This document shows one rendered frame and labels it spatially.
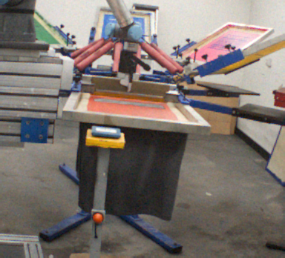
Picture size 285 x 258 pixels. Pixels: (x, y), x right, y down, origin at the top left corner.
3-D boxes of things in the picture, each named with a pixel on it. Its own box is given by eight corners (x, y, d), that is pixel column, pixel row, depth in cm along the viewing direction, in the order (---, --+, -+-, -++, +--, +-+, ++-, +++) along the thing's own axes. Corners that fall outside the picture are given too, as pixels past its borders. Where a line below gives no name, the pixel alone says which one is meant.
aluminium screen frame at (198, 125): (209, 135, 171) (211, 126, 171) (61, 119, 165) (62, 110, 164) (178, 102, 248) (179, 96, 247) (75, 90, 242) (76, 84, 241)
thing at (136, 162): (174, 222, 187) (189, 129, 179) (72, 213, 182) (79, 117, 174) (172, 219, 190) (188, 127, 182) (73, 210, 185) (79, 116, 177)
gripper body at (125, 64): (117, 72, 228) (120, 49, 226) (133, 73, 229) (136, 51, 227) (117, 73, 221) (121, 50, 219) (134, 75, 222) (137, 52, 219)
